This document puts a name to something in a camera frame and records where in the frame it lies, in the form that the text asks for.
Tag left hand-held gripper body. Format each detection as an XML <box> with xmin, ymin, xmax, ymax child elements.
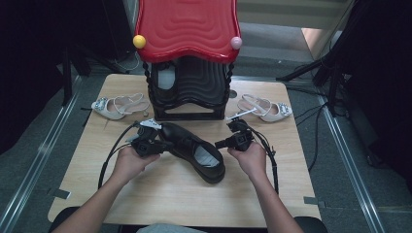
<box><xmin>130</xmin><ymin>118</ymin><xmax>163</xmax><ymax>158</ymax></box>

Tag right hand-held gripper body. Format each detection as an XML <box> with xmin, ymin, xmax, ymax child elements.
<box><xmin>225</xmin><ymin>109</ymin><xmax>258</xmax><ymax>152</ymax></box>

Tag black leather shoe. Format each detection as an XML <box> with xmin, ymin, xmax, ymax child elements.
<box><xmin>152</xmin><ymin>61</ymin><xmax>178</xmax><ymax>98</ymax></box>
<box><xmin>158</xmin><ymin>121</ymin><xmax>226</xmax><ymax>184</ymax></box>

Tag white heeled sandal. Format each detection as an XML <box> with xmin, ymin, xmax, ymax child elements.
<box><xmin>236</xmin><ymin>93</ymin><xmax>293</xmax><ymax>123</ymax></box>
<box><xmin>90</xmin><ymin>92</ymin><xmax>151</xmax><ymax>121</ymax></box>

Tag red and black shoe rack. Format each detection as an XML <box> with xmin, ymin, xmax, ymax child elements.
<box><xmin>132</xmin><ymin>0</ymin><xmax>243</xmax><ymax>122</ymax></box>

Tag person's left hand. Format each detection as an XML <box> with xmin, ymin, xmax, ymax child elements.
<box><xmin>111</xmin><ymin>145</ymin><xmax>161</xmax><ymax>188</ymax></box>

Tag person's right hand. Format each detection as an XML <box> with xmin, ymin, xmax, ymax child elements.
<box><xmin>227</xmin><ymin>141</ymin><xmax>268</xmax><ymax>184</ymax></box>

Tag person's grey clothing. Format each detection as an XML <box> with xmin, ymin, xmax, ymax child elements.
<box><xmin>135</xmin><ymin>223</ymin><xmax>208</xmax><ymax>233</ymax></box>

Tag grey tape strip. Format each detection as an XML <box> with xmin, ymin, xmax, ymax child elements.
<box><xmin>303</xmin><ymin>196</ymin><xmax>326</xmax><ymax>209</ymax></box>
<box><xmin>48</xmin><ymin>187</ymin><xmax>72</xmax><ymax>200</ymax></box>

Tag black metal stand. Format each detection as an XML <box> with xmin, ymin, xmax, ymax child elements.
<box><xmin>275</xmin><ymin>48</ymin><xmax>351</xmax><ymax>117</ymax></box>
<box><xmin>59</xmin><ymin>45</ymin><xmax>130</xmax><ymax>107</ymax></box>

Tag yellow ball knob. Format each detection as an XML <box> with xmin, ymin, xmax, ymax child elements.
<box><xmin>132</xmin><ymin>34</ymin><xmax>147</xmax><ymax>50</ymax></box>

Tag black chair armrest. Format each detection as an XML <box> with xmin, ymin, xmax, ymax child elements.
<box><xmin>48</xmin><ymin>207</ymin><xmax>82</xmax><ymax>233</ymax></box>
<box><xmin>294</xmin><ymin>216</ymin><xmax>328</xmax><ymax>233</ymax></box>

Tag dark curtain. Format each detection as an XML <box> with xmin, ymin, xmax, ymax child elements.
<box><xmin>0</xmin><ymin>0</ymin><xmax>130</xmax><ymax>156</ymax></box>
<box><xmin>336</xmin><ymin>0</ymin><xmax>412</xmax><ymax>195</ymax></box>

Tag left hand-held gripper cable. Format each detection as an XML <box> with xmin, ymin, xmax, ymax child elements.
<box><xmin>97</xmin><ymin>120</ymin><xmax>140</xmax><ymax>190</ymax></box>

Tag hand-held gripper cable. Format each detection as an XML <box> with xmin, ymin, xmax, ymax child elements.
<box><xmin>249</xmin><ymin>127</ymin><xmax>280</xmax><ymax>195</ymax></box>
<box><xmin>97</xmin><ymin>120</ymin><xmax>140</xmax><ymax>190</ymax></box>

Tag right hand-held gripper cable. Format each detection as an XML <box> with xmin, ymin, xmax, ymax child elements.
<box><xmin>249</xmin><ymin>127</ymin><xmax>280</xmax><ymax>195</ymax></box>

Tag black floor cables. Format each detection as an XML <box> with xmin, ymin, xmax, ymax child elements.
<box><xmin>292</xmin><ymin>101</ymin><xmax>328</xmax><ymax>173</ymax></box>

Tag white floor cable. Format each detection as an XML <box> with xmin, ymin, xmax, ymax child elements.
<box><xmin>114</xmin><ymin>51</ymin><xmax>141</xmax><ymax>73</ymax></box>

